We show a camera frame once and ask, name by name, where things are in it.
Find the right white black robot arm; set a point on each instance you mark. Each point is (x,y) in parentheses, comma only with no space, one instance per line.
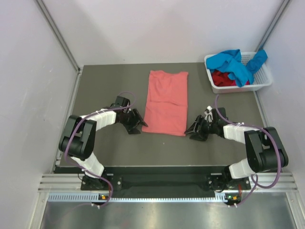
(264,148)

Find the blue t shirt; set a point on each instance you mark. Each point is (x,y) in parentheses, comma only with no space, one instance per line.
(230,61)

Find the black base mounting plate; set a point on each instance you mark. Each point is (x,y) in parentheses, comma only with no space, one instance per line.
(170,182)

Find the pink t shirt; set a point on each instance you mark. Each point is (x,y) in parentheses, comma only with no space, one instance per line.
(167,103)

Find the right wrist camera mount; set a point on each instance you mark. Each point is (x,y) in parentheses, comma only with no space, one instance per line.
(208,114)

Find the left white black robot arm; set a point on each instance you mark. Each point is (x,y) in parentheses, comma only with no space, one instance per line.
(78,138)

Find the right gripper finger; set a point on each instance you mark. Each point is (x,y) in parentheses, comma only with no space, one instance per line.
(191,129)
(197,137)

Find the slotted cable duct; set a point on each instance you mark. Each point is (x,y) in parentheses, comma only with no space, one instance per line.
(100,198)

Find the aluminium corner post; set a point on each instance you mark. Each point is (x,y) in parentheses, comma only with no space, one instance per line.
(58,35)
(273,23)

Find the right aluminium corner post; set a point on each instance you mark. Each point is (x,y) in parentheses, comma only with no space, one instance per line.
(273,23)

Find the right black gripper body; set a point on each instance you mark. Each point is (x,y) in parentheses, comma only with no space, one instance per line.
(205,127)

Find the red t shirt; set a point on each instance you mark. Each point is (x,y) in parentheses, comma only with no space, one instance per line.
(221,79)

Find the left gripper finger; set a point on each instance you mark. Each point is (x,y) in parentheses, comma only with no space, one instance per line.
(141,121)
(134,131)

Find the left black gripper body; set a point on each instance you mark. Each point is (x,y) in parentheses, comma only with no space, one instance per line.
(129,119)

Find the left aluminium corner post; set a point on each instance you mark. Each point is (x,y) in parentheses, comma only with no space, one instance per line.
(58,35)

